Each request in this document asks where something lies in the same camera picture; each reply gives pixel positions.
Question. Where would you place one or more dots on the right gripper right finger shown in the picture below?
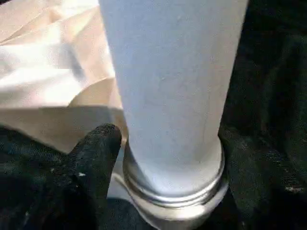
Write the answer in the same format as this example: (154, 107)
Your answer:
(264, 182)

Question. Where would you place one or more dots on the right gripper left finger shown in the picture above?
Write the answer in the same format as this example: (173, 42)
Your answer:
(86, 177)

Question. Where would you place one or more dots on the white plastic table top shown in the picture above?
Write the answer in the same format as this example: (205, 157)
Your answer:
(48, 62)

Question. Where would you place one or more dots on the white plastic table leg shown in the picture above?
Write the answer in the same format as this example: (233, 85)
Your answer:
(172, 86)

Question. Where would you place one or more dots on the black mat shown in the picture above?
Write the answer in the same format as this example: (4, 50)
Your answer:
(273, 72)

